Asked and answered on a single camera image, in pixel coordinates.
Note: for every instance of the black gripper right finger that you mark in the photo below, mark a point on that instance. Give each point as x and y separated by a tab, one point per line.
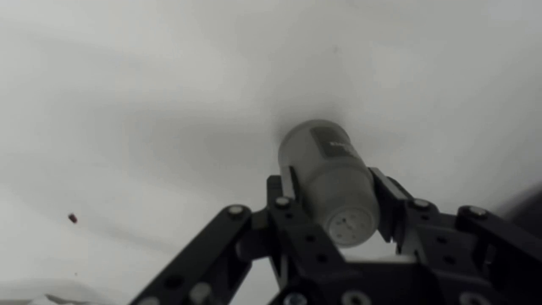
429	226

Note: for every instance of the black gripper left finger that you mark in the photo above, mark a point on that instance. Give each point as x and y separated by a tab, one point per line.
293	231

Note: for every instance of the grey shaker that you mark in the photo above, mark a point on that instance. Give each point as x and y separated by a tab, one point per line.
332	175

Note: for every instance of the white towel with red stripes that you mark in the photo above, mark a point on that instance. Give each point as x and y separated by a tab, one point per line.
34	294

